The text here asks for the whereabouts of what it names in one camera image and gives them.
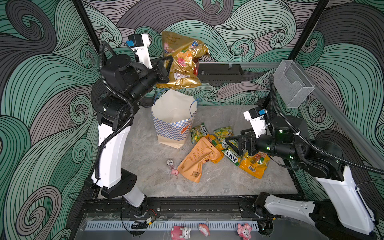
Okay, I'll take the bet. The grey right wall rail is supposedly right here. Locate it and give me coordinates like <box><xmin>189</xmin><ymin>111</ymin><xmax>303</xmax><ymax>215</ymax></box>
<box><xmin>299</xmin><ymin>65</ymin><xmax>384</xmax><ymax>169</ymax></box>

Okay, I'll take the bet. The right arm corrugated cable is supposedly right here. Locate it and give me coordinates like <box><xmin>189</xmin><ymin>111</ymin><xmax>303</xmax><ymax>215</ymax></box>
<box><xmin>268</xmin><ymin>76</ymin><xmax>384</xmax><ymax>176</ymax></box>

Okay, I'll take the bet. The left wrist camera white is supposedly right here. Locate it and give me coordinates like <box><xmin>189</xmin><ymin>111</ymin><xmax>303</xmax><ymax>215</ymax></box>
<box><xmin>126</xmin><ymin>34</ymin><xmax>153</xmax><ymax>69</ymax></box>

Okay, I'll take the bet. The grey horizontal wall rail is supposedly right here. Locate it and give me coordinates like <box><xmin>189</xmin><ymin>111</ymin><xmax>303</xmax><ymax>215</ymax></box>
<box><xmin>200</xmin><ymin>62</ymin><xmax>280</xmax><ymax>69</ymax></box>

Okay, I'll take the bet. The green Fox's candy bag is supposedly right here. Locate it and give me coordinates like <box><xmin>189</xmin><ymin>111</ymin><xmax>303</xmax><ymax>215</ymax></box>
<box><xmin>190</xmin><ymin>123</ymin><xmax>209</xmax><ymax>144</ymax></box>
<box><xmin>214</xmin><ymin>127</ymin><xmax>234</xmax><ymax>149</ymax></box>

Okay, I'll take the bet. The blue checkered paper bag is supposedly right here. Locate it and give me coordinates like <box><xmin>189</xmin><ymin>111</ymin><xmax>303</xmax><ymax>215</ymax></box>
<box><xmin>151</xmin><ymin>90</ymin><xmax>198</xmax><ymax>149</ymax></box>

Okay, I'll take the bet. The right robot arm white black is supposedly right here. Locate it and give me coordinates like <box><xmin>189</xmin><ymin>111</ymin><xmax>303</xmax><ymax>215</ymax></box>
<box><xmin>225</xmin><ymin>116</ymin><xmax>379</xmax><ymax>240</ymax></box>

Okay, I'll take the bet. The small patterned cylinder toy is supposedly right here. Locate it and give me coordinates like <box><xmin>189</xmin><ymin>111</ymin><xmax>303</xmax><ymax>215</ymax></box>
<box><xmin>167</xmin><ymin>159</ymin><xmax>174</xmax><ymax>169</ymax></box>

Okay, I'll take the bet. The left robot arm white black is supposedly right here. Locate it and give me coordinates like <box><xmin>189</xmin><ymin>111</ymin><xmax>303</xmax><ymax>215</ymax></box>
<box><xmin>87</xmin><ymin>55</ymin><xmax>173</xmax><ymax>215</ymax></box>

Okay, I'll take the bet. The gold foil snack bag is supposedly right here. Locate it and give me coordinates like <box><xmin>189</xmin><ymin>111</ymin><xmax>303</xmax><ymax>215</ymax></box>
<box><xmin>157</xmin><ymin>31</ymin><xmax>210</xmax><ymax>90</ymax></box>

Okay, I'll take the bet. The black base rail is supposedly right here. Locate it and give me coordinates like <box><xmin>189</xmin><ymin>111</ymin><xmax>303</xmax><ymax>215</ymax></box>
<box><xmin>82</xmin><ymin>196</ymin><xmax>319</xmax><ymax>220</ymax></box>

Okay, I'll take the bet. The orange snack pouch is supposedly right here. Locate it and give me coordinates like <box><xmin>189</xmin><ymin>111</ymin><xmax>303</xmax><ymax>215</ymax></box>
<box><xmin>177</xmin><ymin>137</ymin><xmax>221</xmax><ymax>183</ymax></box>

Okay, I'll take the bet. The clear plastic wall holder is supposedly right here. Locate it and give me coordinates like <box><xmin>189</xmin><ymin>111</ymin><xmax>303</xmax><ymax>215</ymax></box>
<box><xmin>274</xmin><ymin>60</ymin><xmax>315</xmax><ymax>109</ymax></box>

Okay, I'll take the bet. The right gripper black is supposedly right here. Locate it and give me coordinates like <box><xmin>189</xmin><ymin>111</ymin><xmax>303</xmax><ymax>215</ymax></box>
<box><xmin>228</xmin><ymin>124</ymin><xmax>305</xmax><ymax>163</ymax></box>

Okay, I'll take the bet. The yellow orange candy bag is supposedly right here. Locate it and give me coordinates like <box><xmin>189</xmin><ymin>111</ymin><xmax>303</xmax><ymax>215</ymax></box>
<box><xmin>205</xmin><ymin>135</ymin><xmax>224</xmax><ymax>164</ymax></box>

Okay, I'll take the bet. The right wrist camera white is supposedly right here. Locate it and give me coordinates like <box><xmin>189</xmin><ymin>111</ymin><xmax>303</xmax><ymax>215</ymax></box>
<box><xmin>243</xmin><ymin>107</ymin><xmax>267</xmax><ymax>138</ymax></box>

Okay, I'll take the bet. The black wall tray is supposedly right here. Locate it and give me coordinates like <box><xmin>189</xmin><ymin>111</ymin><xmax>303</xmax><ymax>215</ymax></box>
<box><xmin>197</xmin><ymin>64</ymin><xmax>244</xmax><ymax>87</ymax></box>

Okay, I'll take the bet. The pink toy middle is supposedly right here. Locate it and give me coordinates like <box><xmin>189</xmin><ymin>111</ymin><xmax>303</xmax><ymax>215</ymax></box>
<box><xmin>199</xmin><ymin>224</ymin><xmax>210</xmax><ymax>237</ymax></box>

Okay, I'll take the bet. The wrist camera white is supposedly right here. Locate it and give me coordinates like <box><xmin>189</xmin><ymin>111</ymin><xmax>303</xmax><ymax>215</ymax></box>
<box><xmin>243</xmin><ymin>107</ymin><xmax>267</xmax><ymax>138</ymax></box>
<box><xmin>126</xmin><ymin>34</ymin><xmax>153</xmax><ymax>69</ymax></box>

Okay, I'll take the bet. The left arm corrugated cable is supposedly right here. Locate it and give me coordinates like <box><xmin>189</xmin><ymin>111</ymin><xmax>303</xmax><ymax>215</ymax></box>
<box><xmin>94</xmin><ymin>41</ymin><xmax>136</xmax><ymax>181</ymax></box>

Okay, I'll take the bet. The small pink pig toy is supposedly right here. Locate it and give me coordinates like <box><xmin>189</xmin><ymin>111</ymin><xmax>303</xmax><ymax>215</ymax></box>
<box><xmin>171</xmin><ymin>169</ymin><xmax>180</xmax><ymax>176</ymax></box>

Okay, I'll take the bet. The pink white toy left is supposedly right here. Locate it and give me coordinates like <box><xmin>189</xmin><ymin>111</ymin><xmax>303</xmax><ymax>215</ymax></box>
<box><xmin>171</xmin><ymin>226</ymin><xmax>191</xmax><ymax>240</ymax></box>

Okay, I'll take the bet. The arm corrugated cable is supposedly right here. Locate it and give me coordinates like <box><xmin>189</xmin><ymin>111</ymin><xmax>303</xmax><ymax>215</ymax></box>
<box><xmin>268</xmin><ymin>76</ymin><xmax>384</xmax><ymax>176</ymax></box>
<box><xmin>94</xmin><ymin>41</ymin><xmax>136</xmax><ymax>181</ymax></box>

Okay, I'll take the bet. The pink bear toy right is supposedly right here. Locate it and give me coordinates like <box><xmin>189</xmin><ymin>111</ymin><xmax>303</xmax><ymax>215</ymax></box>
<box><xmin>237</xmin><ymin>223</ymin><xmax>252</xmax><ymax>240</ymax></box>

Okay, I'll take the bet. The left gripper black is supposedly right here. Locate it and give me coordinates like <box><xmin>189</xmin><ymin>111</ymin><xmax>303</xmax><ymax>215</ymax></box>
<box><xmin>127</xmin><ymin>55</ymin><xmax>171</xmax><ymax>108</ymax></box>

